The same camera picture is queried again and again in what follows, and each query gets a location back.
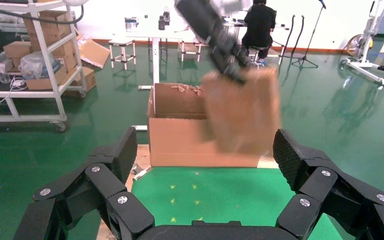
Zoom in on loose cardboard sheet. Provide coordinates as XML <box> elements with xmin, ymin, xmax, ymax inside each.
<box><xmin>75</xmin><ymin>34</ymin><xmax>111</xmax><ymax>71</ymax></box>

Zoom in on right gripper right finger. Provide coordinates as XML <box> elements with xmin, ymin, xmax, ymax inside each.
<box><xmin>272</xmin><ymin>128</ymin><xmax>384</xmax><ymax>240</ymax></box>

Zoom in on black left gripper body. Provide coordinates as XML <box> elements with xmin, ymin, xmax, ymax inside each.
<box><xmin>174</xmin><ymin>0</ymin><xmax>229</xmax><ymax>46</ymax></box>

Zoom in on white flat box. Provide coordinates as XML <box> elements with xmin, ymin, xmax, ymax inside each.
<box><xmin>0</xmin><ymin>51</ymin><xmax>15</xmax><ymax>74</ymax></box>

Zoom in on small brown cardboard box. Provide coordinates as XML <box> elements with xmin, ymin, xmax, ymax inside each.
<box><xmin>201</xmin><ymin>67</ymin><xmax>282</xmax><ymax>157</ymax></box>

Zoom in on large open cardboard carton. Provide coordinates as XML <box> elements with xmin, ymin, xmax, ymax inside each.
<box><xmin>146</xmin><ymin>82</ymin><xmax>272</xmax><ymax>169</ymax></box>

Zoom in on clear plastic bag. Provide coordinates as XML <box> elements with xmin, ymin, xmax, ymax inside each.
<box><xmin>17</xmin><ymin>50</ymin><xmax>64</xmax><ymax>81</ymax></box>

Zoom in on black tripod stand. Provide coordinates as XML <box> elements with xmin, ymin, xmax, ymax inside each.
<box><xmin>291</xmin><ymin>0</ymin><xmax>327</xmax><ymax>69</ymax></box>

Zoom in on white machine with wheel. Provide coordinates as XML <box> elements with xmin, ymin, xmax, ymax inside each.
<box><xmin>339</xmin><ymin>0</ymin><xmax>384</xmax><ymax>86</ymax></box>

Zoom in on white charger with cable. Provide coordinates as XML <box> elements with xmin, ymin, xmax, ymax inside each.
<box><xmin>0</xmin><ymin>75</ymin><xmax>28</xmax><ymax>106</ymax></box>

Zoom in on grey container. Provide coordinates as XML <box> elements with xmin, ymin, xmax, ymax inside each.
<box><xmin>124</xmin><ymin>16</ymin><xmax>140</xmax><ymax>33</ymax></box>

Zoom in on white stool frame wooden shelf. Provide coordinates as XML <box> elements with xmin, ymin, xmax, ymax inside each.
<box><xmin>178</xmin><ymin>39</ymin><xmax>203</xmax><ymax>63</ymax></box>

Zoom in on green table cloth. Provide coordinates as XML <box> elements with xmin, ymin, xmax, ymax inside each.
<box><xmin>130</xmin><ymin>166</ymin><xmax>345</xmax><ymax>240</ymax></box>

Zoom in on white shelf cart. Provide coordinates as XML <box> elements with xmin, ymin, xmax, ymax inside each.
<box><xmin>0</xmin><ymin>0</ymin><xmax>88</xmax><ymax>133</ymax></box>

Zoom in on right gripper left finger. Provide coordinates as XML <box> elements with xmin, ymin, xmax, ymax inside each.
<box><xmin>13</xmin><ymin>126</ymin><xmax>155</xmax><ymax>240</ymax></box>

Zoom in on silver metal clamp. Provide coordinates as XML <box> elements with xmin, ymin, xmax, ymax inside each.
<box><xmin>131</xmin><ymin>165</ymin><xmax>153</xmax><ymax>182</ymax></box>

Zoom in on white single-leg table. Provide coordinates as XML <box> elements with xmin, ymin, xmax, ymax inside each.
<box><xmin>110</xmin><ymin>18</ymin><xmax>206</xmax><ymax>91</ymax></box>

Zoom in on thick black hanging cable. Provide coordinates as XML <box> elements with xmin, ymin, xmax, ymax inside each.
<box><xmin>0</xmin><ymin>4</ymin><xmax>86</xmax><ymax>26</ymax></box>

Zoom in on black bent tube frame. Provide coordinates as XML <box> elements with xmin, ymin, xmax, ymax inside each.
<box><xmin>279</xmin><ymin>14</ymin><xmax>306</xmax><ymax>66</ymax></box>

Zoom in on small closed brown box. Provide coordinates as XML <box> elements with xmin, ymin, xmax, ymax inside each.
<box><xmin>2</xmin><ymin>41</ymin><xmax>33</xmax><ymax>60</ymax></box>

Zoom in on cardboard box with print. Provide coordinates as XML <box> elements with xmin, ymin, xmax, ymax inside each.
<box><xmin>62</xmin><ymin>66</ymin><xmax>97</xmax><ymax>99</ymax></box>

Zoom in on person in black clothes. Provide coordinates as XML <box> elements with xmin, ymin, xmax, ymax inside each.
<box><xmin>240</xmin><ymin>0</ymin><xmax>277</xmax><ymax>67</ymax></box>

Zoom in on stacked brown cardboard boxes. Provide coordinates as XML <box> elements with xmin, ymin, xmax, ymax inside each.
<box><xmin>22</xmin><ymin>9</ymin><xmax>78</xmax><ymax>58</ymax></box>

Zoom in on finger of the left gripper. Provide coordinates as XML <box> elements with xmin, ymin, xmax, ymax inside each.
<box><xmin>224</xmin><ymin>30</ymin><xmax>252</xmax><ymax>69</ymax></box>
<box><xmin>211</xmin><ymin>43</ymin><xmax>247</xmax><ymax>84</ymax></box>

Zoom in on low wide cardboard box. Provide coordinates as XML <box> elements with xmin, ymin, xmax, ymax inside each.
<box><xmin>24</xmin><ymin>64</ymin><xmax>69</xmax><ymax>91</ymax></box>

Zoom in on white desk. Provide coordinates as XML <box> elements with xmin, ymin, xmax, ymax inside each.
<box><xmin>221</xmin><ymin>18</ymin><xmax>291</xmax><ymax>66</ymax></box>

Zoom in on black stool with chrome legs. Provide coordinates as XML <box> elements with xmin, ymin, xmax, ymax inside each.
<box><xmin>246</xmin><ymin>45</ymin><xmax>270</xmax><ymax>69</ymax></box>

